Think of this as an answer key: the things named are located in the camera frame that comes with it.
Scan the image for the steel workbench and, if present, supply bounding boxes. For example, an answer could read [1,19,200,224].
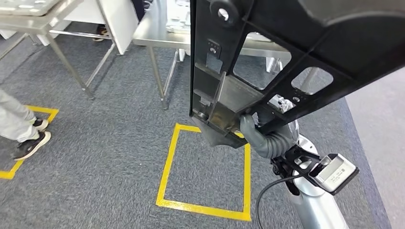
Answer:
[132,0,292,110]

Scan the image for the black camera bracket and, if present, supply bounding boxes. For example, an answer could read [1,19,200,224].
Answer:
[270,145,330,190]

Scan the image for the steel frame table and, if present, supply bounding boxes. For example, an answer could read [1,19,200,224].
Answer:
[0,0,116,101]

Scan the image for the black camera cable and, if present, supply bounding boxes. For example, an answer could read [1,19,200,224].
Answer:
[256,175,309,229]

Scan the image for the black plastic panel part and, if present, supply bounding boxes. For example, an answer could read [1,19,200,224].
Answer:
[189,0,405,149]

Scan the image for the white partition panel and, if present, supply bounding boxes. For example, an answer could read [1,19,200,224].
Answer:
[37,0,140,56]

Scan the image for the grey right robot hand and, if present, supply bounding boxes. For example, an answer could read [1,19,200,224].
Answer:
[239,114,270,159]

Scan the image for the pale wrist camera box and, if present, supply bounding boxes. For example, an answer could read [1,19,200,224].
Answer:
[308,153,360,196]

